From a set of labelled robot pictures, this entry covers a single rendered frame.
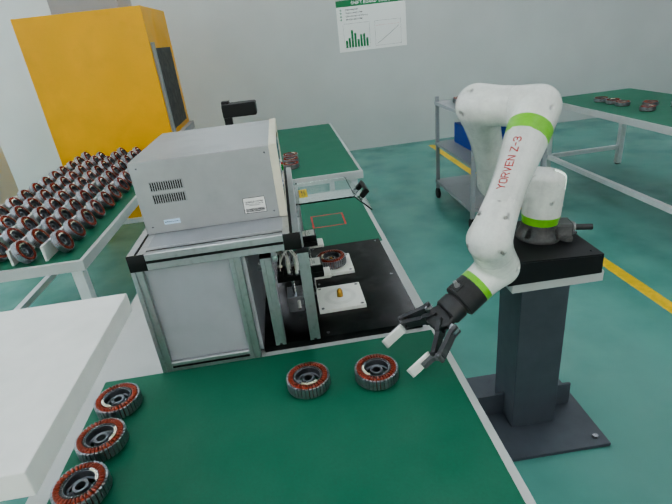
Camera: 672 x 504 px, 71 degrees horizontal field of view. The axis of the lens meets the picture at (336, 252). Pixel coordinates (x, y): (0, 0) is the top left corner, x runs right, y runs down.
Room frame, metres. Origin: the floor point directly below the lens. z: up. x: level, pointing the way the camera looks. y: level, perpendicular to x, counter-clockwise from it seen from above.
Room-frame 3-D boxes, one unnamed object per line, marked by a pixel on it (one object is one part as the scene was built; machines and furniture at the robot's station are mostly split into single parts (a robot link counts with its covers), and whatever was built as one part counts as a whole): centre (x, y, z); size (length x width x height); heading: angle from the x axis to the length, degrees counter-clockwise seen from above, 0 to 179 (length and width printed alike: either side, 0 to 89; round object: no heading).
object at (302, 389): (0.96, 0.11, 0.77); 0.11 x 0.11 x 0.04
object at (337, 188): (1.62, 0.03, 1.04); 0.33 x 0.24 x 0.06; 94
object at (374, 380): (0.97, -0.07, 0.77); 0.11 x 0.11 x 0.04
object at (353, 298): (1.35, 0.00, 0.78); 0.15 x 0.15 x 0.01; 4
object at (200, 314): (1.11, 0.39, 0.91); 0.28 x 0.03 x 0.32; 94
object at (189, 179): (1.46, 0.33, 1.22); 0.44 x 0.39 x 0.20; 4
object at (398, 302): (1.47, 0.03, 0.76); 0.64 x 0.47 x 0.02; 4
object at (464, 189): (3.90, -1.36, 0.51); 1.01 x 0.60 x 1.01; 4
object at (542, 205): (1.52, -0.72, 0.99); 0.16 x 0.13 x 0.19; 53
